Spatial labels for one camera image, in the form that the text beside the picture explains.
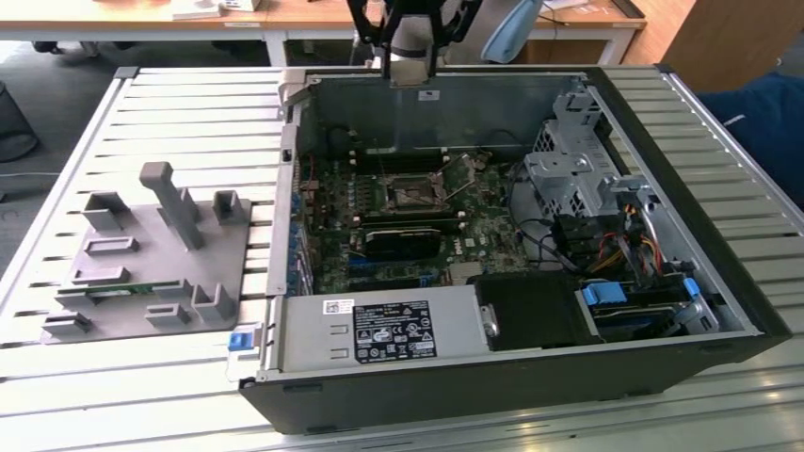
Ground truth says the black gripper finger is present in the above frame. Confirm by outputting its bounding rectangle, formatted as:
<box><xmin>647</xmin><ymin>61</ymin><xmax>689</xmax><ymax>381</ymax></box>
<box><xmin>349</xmin><ymin>0</ymin><xmax>395</xmax><ymax>79</ymax></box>
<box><xmin>429</xmin><ymin>0</ymin><xmax>486</xmax><ymax>77</ymax></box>

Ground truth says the black RAM slot bank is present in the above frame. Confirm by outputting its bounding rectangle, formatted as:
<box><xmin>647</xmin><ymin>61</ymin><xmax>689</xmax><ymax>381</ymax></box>
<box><xmin>362</xmin><ymin>146</ymin><xmax>443</xmax><ymax>174</ymax></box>

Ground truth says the CPU socket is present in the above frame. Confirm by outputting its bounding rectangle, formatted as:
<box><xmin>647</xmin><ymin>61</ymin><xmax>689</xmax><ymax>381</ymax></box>
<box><xmin>382</xmin><ymin>173</ymin><xmax>451</xmax><ymax>213</ymax></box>

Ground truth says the white box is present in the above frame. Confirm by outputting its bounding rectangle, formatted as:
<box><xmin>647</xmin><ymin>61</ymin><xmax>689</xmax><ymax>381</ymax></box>
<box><xmin>173</xmin><ymin>0</ymin><xmax>261</xmax><ymax>21</ymax></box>

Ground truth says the metal socket cover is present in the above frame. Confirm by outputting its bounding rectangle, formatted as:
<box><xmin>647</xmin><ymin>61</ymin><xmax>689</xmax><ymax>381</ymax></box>
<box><xmin>439</xmin><ymin>151</ymin><xmax>495</xmax><ymax>202</ymax></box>

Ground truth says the silver drive cage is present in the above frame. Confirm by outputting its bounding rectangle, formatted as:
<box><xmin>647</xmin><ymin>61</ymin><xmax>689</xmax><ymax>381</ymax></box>
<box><xmin>525</xmin><ymin>89</ymin><xmax>631</xmax><ymax>218</ymax></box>

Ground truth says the wooden cabinet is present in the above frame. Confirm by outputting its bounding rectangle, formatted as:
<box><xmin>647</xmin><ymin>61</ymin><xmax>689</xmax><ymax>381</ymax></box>
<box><xmin>621</xmin><ymin>0</ymin><xmax>804</xmax><ymax>122</ymax></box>

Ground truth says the green motherboard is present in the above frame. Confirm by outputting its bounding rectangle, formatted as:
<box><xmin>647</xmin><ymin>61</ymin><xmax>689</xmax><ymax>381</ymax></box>
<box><xmin>286</xmin><ymin>150</ymin><xmax>535</xmax><ymax>296</ymax></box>

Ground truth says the silver chipset heatsink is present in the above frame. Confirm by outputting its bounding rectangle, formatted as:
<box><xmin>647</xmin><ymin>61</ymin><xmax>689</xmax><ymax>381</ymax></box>
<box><xmin>449</xmin><ymin>263</ymin><xmax>483</xmax><ymax>286</ymax></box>

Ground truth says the person in blue clothing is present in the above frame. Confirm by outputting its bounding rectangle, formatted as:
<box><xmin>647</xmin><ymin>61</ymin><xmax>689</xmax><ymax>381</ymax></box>
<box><xmin>694</xmin><ymin>70</ymin><xmax>804</xmax><ymax>214</ymax></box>

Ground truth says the hard disk in blue carrier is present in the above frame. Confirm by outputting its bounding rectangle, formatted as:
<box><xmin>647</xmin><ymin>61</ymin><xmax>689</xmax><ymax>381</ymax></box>
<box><xmin>577</xmin><ymin>277</ymin><xmax>687</xmax><ymax>341</ymax></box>

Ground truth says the black plastic shroud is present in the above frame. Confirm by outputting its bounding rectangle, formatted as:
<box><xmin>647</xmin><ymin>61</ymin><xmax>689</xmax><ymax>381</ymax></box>
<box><xmin>470</xmin><ymin>272</ymin><xmax>605</xmax><ymax>353</ymax></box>

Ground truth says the grey parts rack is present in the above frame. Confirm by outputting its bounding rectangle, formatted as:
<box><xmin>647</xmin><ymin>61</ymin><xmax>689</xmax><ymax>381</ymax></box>
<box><xmin>38</xmin><ymin>161</ymin><xmax>257</xmax><ymax>345</ymax></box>

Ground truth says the grey power supply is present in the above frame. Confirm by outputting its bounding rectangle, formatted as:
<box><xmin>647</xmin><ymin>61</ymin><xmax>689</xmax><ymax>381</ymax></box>
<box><xmin>275</xmin><ymin>284</ymin><xmax>493</xmax><ymax>374</ymax></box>

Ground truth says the green RAM stick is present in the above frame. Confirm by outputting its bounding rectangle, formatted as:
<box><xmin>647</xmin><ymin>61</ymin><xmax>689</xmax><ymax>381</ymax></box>
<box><xmin>87</xmin><ymin>280</ymin><xmax>185</xmax><ymax>298</ymax></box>

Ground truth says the black open PC case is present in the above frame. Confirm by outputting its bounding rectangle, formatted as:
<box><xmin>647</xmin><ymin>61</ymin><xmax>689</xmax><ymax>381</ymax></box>
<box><xmin>238</xmin><ymin>64</ymin><xmax>794</xmax><ymax>437</ymax></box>

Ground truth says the black wire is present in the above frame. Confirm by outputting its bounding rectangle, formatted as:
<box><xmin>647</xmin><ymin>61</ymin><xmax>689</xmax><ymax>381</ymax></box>
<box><xmin>510</xmin><ymin>162</ymin><xmax>581</xmax><ymax>275</ymax></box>

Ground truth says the yellow red wire bundle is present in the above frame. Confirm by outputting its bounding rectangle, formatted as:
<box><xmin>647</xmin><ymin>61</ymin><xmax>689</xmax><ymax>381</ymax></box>
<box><xmin>587</xmin><ymin>202</ymin><xmax>669</xmax><ymax>280</ymax></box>

